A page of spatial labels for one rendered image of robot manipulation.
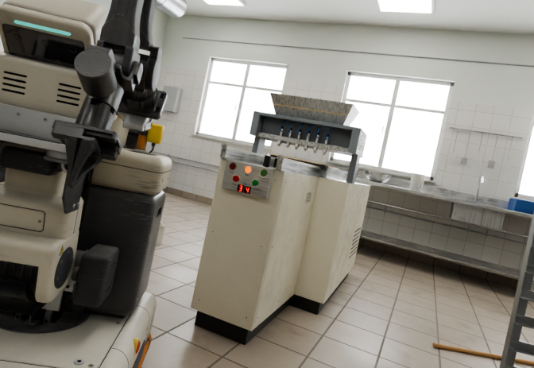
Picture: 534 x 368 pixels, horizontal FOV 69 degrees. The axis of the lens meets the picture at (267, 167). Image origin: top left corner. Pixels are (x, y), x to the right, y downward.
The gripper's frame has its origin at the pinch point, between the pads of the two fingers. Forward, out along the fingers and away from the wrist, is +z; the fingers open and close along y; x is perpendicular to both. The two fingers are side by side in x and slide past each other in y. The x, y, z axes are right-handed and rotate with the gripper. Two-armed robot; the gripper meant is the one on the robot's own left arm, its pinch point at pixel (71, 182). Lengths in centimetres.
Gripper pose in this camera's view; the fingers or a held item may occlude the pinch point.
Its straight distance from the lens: 71.6
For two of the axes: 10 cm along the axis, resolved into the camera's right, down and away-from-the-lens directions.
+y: 9.8, 1.9, 1.1
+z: -1.3, 8.9, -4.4
